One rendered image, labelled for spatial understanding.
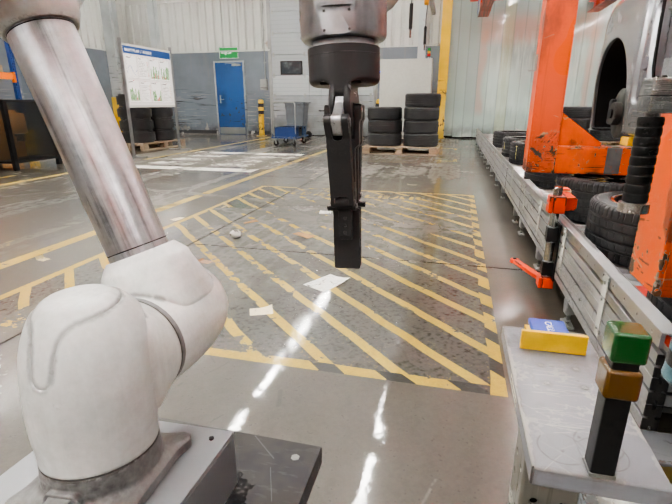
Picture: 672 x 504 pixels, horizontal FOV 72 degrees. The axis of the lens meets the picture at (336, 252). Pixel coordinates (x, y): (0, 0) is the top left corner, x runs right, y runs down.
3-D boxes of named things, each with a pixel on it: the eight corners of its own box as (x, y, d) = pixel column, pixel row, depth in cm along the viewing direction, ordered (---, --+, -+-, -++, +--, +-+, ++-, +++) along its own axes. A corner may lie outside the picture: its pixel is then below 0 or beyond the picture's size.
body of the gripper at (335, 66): (317, 54, 53) (319, 138, 55) (298, 41, 44) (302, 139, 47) (382, 51, 51) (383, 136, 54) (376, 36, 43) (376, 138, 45)
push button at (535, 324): (570, 346, 91) (571, 336, 90) (532, 342, 93) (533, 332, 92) (562, 330, 97) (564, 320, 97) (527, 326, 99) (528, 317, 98)
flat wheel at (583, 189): (644, 206, 303) (652, 170, 295) (705, 233, 241) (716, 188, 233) (539, 203, 312) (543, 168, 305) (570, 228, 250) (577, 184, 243)
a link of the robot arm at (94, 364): (2, 472, 59) (-37, 313, 54) (102, 395, 76) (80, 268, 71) (112, 491, 55) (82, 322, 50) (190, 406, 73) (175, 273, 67)
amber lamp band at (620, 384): (638, 404, 55) (645, 375, 54) (602, 399, 56) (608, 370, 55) (627, 385, 59) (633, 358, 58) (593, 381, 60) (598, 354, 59)
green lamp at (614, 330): (647, 367, 54) (654, 337, 53) (609, 363, 55) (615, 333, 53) (635, 350, 57) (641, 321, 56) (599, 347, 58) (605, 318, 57)
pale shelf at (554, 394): (671, 510, 59) (676, 491, 58) (529, 485, 63) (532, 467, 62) (584, 346, 98) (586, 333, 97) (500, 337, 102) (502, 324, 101)
